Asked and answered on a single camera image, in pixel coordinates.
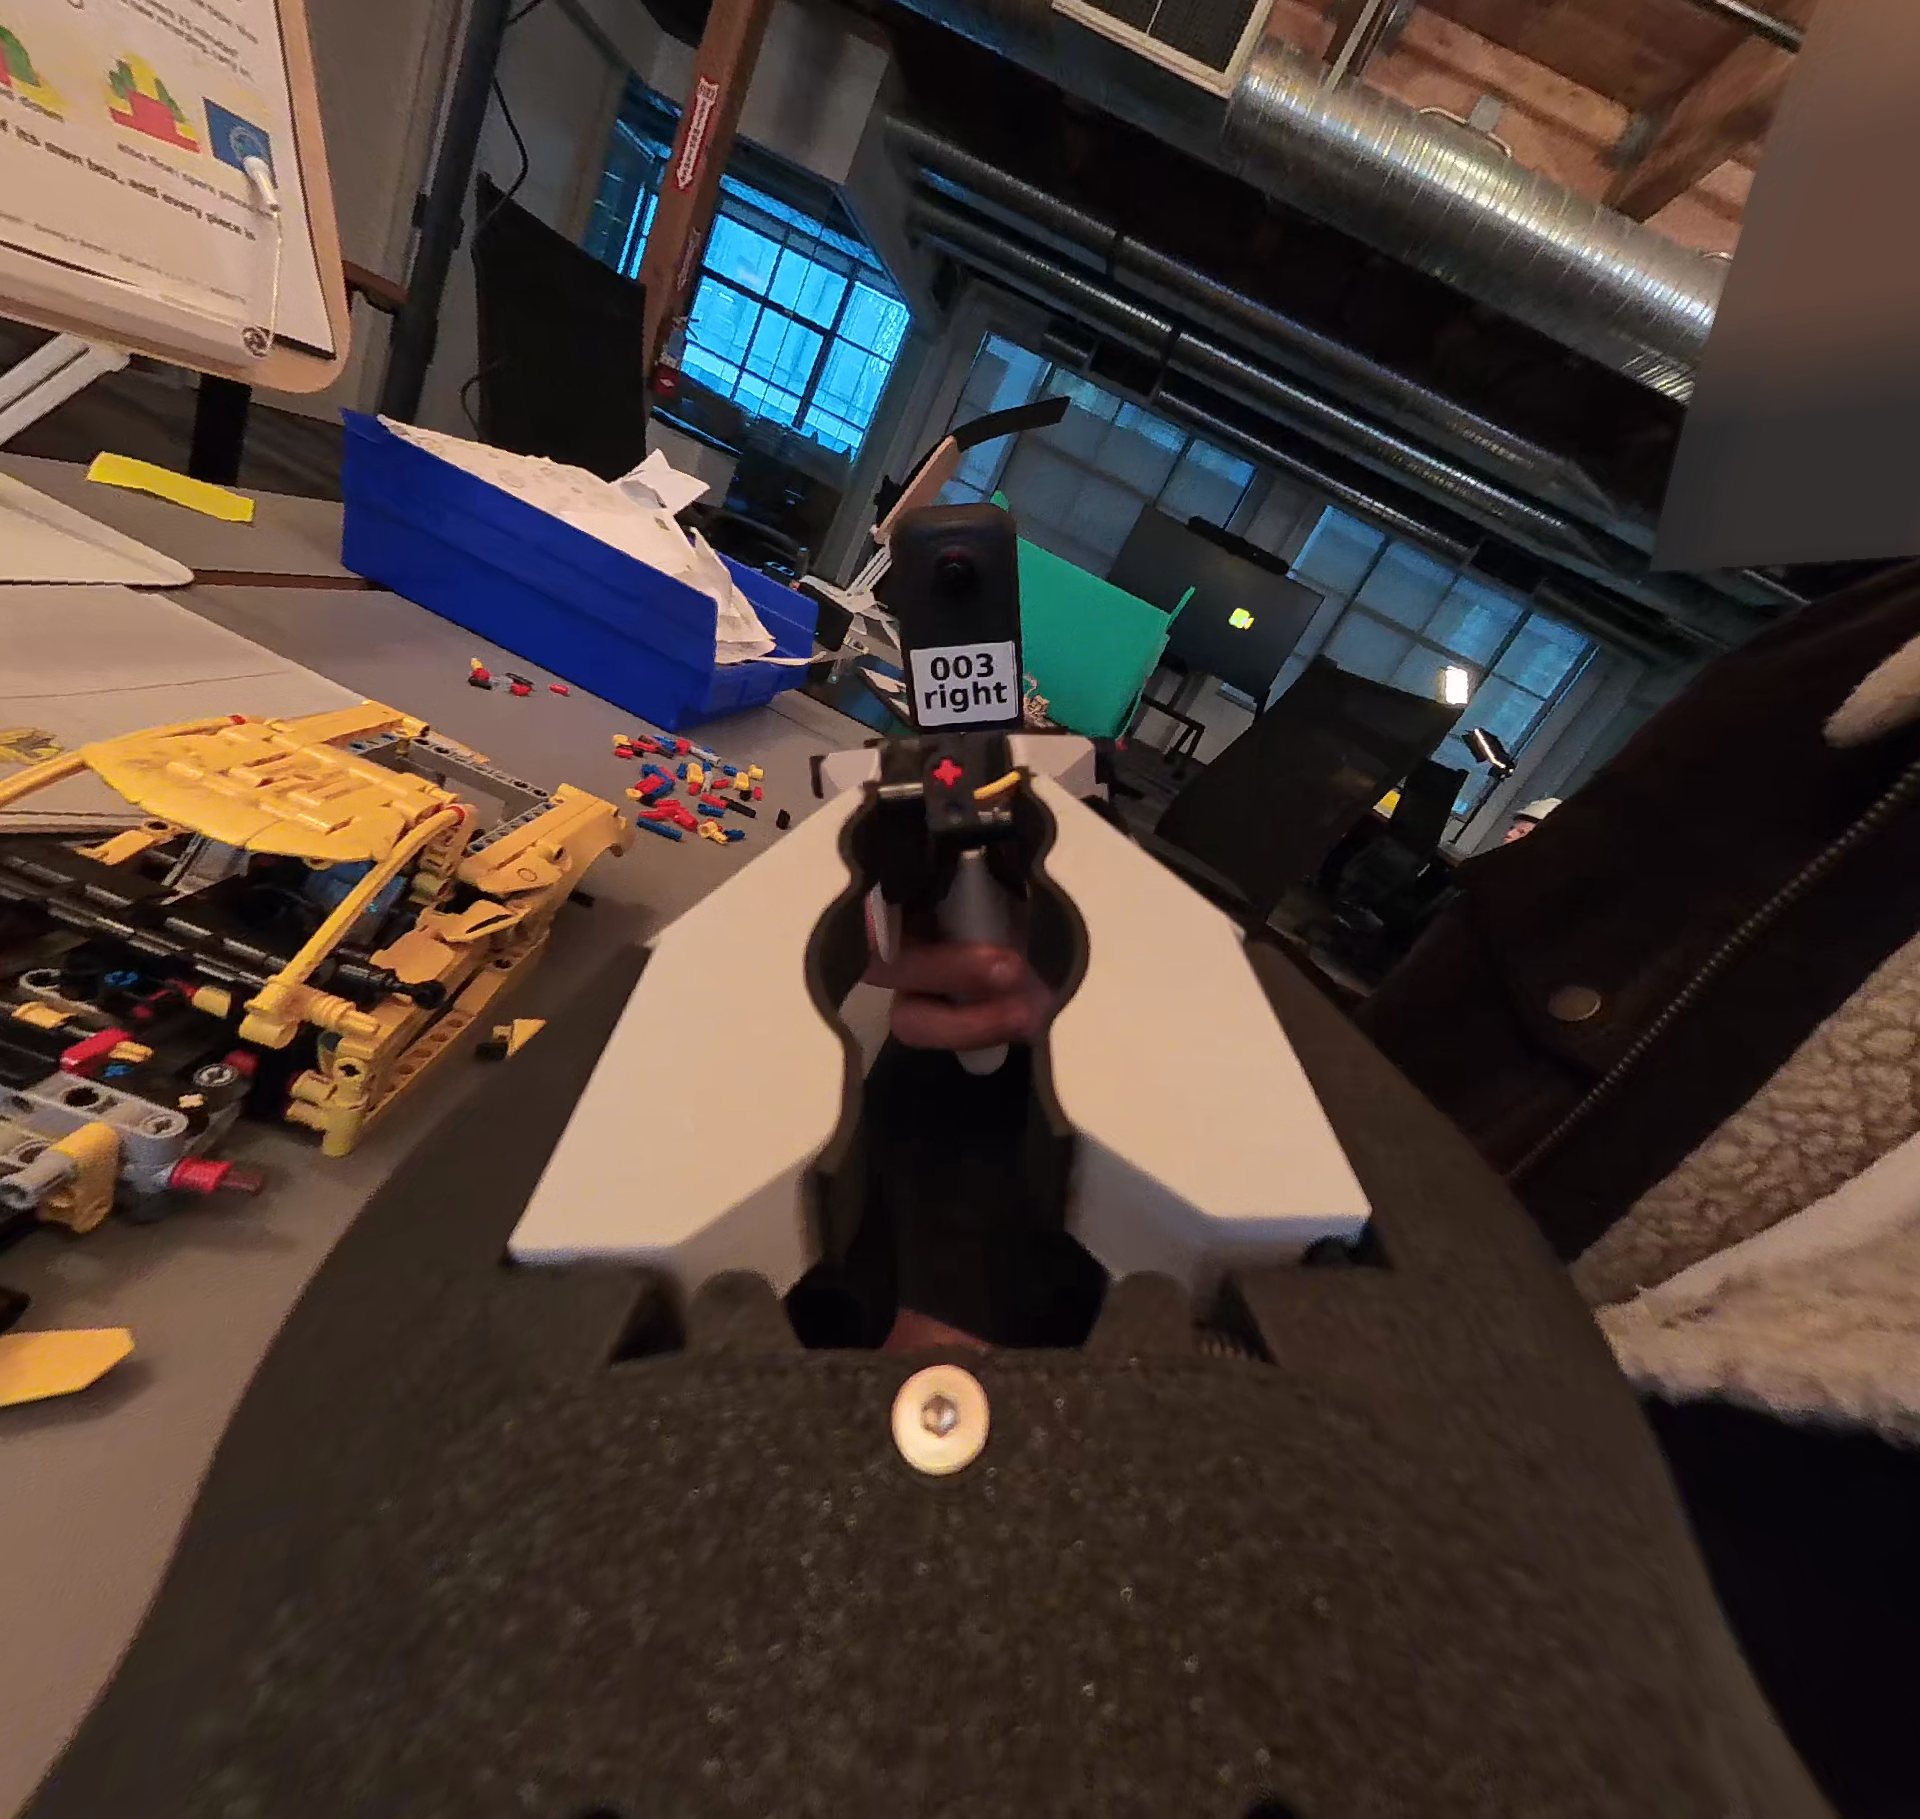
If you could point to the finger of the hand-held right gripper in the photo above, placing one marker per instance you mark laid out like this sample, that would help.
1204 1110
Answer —
1057 765
850 770

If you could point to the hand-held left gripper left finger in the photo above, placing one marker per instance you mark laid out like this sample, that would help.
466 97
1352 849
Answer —
692 1101

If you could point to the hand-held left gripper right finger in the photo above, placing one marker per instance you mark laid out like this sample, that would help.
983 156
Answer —
1202 1101

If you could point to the small black-yellow Lego subassembly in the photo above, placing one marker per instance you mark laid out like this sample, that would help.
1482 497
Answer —
967 816

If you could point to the curved black desk lamp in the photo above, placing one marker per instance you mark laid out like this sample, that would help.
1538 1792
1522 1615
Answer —
976 447

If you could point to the grey desk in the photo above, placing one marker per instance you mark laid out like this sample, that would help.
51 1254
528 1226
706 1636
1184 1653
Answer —
302 1310

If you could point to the person's right hand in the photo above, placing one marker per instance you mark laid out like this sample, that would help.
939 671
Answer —
962 1005

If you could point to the green plastic carry case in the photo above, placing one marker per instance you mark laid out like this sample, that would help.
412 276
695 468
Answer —
1096 645

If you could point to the scattered small brick pieces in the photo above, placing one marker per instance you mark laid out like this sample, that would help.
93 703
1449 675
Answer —
692 786

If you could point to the black monitor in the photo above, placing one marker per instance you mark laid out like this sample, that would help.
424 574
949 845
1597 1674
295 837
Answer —
1216 605

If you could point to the black office chair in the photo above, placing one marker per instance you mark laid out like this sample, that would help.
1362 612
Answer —
1322 786

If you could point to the white crumpled papers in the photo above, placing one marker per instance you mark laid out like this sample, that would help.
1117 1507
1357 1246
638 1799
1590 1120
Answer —
601 530

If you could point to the blue plastic bin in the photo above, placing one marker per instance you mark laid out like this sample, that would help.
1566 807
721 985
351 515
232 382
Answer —
511 575

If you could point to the yellow toy brick car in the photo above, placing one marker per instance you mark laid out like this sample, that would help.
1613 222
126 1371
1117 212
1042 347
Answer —
302 891

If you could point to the dark sherpa-lined jacket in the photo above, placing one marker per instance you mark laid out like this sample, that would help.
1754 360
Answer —
1712 1040

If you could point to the wooden display board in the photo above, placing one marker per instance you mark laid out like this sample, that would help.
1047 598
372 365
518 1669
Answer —
316 351

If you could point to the yellow black brick panel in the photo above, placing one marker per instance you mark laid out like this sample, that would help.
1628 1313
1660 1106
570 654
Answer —
62 1364

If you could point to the yellow sticky note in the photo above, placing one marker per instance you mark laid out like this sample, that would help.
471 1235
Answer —
173 488

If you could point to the white board stand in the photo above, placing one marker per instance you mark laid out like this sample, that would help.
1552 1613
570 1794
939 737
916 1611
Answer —
76 516

